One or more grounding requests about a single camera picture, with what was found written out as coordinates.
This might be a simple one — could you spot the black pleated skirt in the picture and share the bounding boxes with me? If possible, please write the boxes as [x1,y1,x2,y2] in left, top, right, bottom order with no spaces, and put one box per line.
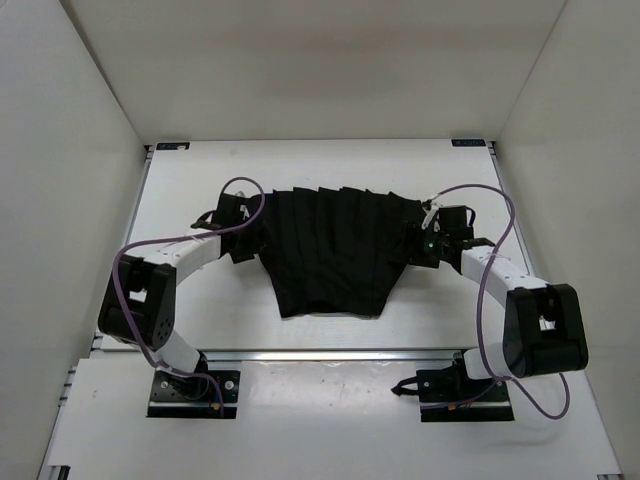
[258,187,424,318]

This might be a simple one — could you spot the purple cable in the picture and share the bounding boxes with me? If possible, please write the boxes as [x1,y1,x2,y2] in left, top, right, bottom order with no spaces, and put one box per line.
[424,183,571,419]
[113,177,267,414]

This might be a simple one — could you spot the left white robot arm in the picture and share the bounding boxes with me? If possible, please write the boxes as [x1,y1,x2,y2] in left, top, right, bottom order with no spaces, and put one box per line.
[98,194,266,398]

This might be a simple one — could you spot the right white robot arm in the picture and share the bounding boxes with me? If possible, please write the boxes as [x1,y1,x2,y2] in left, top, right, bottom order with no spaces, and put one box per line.
[397,205,589,401]

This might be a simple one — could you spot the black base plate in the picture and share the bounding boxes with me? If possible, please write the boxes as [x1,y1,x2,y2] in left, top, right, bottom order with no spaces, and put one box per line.
[391,366,515,423]
[147,368,241,420]

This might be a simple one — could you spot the blue corner label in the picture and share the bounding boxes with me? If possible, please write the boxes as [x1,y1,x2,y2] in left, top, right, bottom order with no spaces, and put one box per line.
[451,138,486,148]
[155,142,190,151]

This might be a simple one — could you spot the right blue corner label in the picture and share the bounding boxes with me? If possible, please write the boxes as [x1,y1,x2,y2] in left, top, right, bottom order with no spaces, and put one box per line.
[451,138,486,148]

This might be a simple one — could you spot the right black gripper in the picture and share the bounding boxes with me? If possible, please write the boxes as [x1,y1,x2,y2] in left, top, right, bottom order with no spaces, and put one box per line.
[387,222,448,270]

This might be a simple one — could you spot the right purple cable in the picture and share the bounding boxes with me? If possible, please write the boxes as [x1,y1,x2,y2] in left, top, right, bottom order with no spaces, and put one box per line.
[424,183,571,419]

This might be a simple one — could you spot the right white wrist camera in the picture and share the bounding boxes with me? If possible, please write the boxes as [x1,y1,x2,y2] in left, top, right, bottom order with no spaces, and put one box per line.
[421,198,441,230]

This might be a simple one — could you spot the left blue corner label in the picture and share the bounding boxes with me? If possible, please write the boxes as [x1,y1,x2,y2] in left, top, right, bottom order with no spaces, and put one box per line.
[155,142,190,151]

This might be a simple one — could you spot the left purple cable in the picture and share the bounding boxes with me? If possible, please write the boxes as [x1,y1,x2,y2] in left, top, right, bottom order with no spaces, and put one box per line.
[113,177,267,414]

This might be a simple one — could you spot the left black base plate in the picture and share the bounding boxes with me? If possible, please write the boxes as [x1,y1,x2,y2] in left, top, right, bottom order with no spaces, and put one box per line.
[147,368,241,420]

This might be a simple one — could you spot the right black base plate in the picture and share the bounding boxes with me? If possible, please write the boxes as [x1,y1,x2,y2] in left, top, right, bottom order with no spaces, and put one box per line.
[391,366,515,423]

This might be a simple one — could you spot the aluminium table rail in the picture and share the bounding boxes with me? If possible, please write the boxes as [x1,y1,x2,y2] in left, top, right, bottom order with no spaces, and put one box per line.
[89,348,566,364]

